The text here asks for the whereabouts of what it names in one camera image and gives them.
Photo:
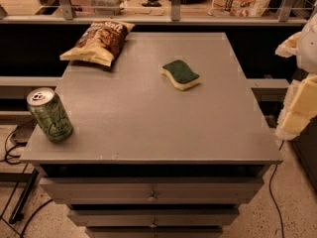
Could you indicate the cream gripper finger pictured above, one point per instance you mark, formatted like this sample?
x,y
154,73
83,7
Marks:
x,y
289,47
299,108

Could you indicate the brown chip bag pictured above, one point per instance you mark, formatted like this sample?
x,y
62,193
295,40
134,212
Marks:
x,y
101,43

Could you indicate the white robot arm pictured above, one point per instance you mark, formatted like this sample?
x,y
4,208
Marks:
x,y
307,47

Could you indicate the green soda can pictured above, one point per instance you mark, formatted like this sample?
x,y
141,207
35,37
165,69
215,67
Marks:
x,y
47,108

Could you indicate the green yellow sponge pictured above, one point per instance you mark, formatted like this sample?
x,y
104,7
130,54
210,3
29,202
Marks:
x,y
181,76

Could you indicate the grey drawer cabinet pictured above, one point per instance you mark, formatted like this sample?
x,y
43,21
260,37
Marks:
x,y
203,151

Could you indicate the top drawer knob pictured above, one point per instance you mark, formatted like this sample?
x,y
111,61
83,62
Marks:
x,y
152,197

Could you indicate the drawer knob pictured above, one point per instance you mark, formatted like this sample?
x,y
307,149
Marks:
x,y
152,197
153,224

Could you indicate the metal shelf rail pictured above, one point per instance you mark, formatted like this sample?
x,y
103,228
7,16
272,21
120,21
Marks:
x,y
279,12

